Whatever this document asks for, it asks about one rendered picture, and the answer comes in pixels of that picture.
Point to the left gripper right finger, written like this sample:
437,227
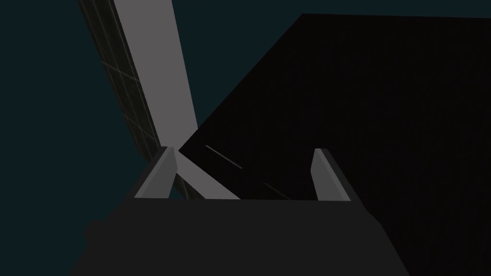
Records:
328,184

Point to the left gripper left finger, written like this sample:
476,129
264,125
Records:
159,180

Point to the black flat panel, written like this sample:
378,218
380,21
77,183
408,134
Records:
364,99

